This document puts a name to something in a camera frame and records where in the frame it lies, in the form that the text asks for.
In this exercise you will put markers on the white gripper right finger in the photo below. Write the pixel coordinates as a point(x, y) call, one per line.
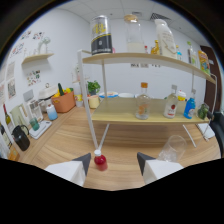
point(156, 168)

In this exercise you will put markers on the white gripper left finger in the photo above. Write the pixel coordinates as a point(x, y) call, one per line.
point(71, 170)

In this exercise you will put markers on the small red liquid bottle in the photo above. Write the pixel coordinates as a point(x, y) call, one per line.
point(100, 162)

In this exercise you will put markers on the clear bottle with orange cap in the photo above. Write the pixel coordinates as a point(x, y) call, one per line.
point(143, 106)

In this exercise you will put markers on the clear bottle with green cap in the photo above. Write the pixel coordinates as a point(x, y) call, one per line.
point(191, 55)

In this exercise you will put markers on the clear glass cup with ice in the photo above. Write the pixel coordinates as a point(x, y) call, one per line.
point(172, 150)

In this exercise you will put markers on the yellow cup with white lid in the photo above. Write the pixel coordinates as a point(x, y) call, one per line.
point(181, 96)

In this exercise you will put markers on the white kitchen scale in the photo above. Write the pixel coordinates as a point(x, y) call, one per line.
point(40, 129)

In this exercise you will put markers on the black kettle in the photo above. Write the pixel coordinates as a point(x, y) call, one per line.
point(21, 138)

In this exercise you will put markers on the small white and blue bottle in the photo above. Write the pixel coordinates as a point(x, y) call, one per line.
point(52, 113)

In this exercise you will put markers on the clear bottle with red label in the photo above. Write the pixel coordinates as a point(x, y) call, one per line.
point(170, 106)

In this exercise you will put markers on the blue liquid bottle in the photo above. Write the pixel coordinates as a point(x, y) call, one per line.
point(189, 108)

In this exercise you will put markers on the orange fruit basket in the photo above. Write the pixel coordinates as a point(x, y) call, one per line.
point(63, 101)

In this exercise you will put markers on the black armchair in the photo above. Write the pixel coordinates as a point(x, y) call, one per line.
point(217, 131)

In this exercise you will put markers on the yellow mug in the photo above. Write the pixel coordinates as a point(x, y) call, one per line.
point(94, 102)

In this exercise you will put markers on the glass jar of limes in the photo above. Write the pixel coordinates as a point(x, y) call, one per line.
point(203, 111)

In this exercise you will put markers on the wine bottle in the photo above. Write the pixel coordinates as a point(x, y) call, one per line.
point(8, 120)

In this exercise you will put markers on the white bowl with blue rim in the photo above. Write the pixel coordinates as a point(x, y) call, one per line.
point(108, 95)

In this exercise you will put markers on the green potted plant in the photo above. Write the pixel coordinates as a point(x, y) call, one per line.
point(93, 87)

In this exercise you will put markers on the brown door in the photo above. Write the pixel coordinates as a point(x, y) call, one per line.
point(211, 80)

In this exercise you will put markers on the large white milk bottle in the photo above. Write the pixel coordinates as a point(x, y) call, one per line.
point(165, 40)

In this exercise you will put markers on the glass jar with cork lid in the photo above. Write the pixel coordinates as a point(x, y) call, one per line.
point(134, 36)

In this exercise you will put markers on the black and yellow can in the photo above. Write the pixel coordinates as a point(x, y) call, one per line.
point(101, 36)

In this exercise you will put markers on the two-tier wooden white-frame shelf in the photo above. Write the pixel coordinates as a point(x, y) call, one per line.
point(133, 113)

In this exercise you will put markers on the wooden wall shelf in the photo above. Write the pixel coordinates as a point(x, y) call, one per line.
point(37, 57)

